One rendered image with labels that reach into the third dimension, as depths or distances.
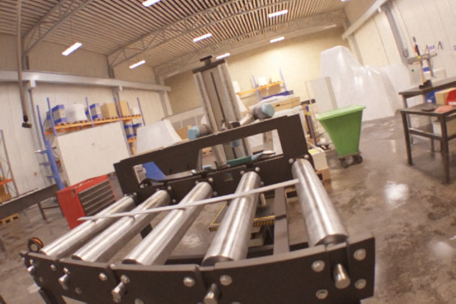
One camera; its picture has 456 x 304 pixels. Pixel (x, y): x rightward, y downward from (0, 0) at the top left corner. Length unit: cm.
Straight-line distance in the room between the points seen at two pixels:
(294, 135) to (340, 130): 229
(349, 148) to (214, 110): 227
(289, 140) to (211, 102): 112
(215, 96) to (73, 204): 231
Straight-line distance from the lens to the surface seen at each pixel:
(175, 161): 151
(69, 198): 336
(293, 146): 137
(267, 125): 134
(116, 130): 628
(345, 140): 368
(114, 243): 109
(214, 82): 226
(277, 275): 54
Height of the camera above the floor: 124
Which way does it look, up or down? 4 degrees down
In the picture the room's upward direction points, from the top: 16 degrees counter-clockwise
